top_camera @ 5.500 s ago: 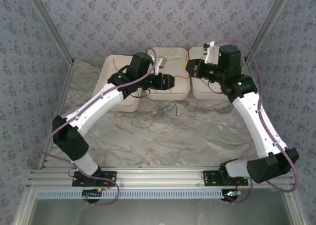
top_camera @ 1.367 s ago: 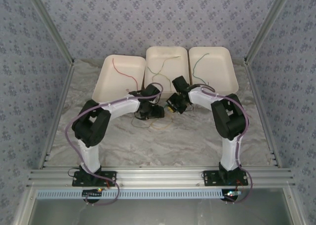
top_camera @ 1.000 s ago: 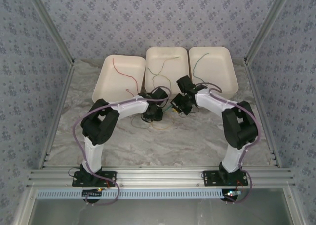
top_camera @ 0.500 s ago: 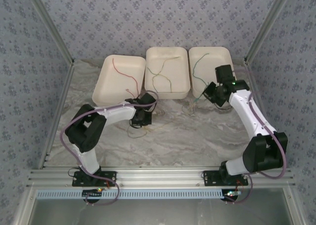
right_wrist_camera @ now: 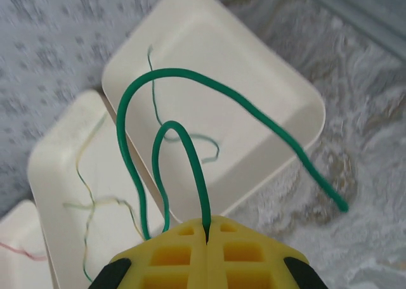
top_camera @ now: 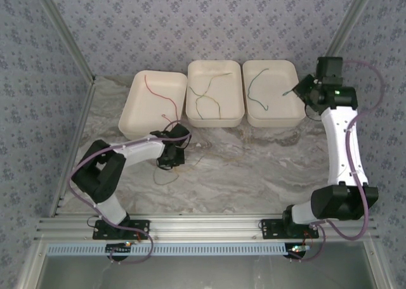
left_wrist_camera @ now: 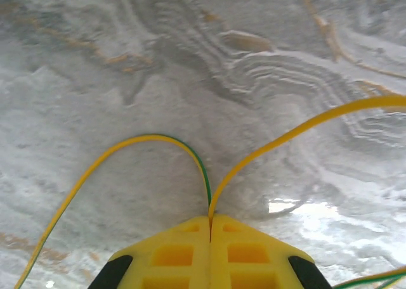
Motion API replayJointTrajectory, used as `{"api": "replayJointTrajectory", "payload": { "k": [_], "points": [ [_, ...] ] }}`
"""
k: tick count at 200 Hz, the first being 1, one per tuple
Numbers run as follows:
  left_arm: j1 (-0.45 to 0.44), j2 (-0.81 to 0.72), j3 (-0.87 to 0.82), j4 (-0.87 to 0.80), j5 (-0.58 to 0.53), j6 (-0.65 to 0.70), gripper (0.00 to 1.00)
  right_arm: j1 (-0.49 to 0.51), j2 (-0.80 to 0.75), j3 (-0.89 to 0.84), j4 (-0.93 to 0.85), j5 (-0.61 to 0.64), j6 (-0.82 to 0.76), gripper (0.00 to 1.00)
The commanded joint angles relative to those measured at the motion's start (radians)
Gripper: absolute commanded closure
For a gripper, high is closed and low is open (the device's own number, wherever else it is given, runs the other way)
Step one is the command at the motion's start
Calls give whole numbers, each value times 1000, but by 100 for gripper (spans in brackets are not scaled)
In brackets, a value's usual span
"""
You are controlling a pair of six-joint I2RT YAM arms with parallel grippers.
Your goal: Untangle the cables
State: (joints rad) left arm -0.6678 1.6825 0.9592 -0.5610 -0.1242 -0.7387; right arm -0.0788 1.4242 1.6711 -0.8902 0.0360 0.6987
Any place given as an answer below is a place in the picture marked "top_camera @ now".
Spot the cream plastic tray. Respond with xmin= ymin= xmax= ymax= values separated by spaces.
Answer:
xmin=185 ymin=60 xmax=245 ymax=129
xmin=118 ymin=69 xmax=188 ymax=141
xmin=242 ymin=59 xmax=307 ymax=128

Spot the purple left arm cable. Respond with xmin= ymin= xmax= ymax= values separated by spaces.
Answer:
xmin=69 ymin=120 xmax=193 ymax=266

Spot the aluminium side rail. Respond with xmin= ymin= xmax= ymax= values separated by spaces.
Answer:
xmin=49 ymin=78 xmax=98 ymax=219

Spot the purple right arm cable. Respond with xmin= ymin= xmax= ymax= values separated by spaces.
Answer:
xmin=290 ymin=60 xmax=384 ymax=264

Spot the thin yellow wire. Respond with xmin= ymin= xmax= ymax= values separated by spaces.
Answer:
xmin=153 ymin=155 xmax=206 ymax=186

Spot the pale blue slotted cable duct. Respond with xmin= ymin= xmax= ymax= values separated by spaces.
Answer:
xmin=46 ymin=243 xmax=291 ymax=257

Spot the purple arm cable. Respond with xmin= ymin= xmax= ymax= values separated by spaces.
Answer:
xmin=290 ymin=60 xmax=384 ymax=264
xmin=69 ymin=120 xmax=193 ymax=266

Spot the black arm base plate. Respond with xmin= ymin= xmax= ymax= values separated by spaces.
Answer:
xmin=261 ymin=218 xmax=320 ymax=241
xmin=91 ymin=219 xmax=152 ymax=241

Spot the grey metal panel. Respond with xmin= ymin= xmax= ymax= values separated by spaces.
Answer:
xmin=17 ymin=241 xmax=396 ymax=289

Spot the small circuit board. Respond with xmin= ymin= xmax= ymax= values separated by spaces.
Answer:
xmin=105 ymin=241 xmax=133 ymax=259
xmin=284 ymin=243 xmax=312 ymax=260

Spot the aluminium mounting rail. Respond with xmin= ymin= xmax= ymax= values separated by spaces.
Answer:
xmin=34 ymin=215 xmax=380 ymax=244

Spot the aluminium frame post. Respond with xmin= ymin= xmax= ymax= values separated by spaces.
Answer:
xmin=33 ymin=0 xmax=96 ymax=82
xmin=325 ymin=0 xmax=379 ymax=60

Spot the yellow green striped cable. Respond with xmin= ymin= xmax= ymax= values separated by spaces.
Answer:
xmin=195 ymin=72 xmax=233 ymax=120
xmin=188 ymin=85 xmax=222 ymax=119

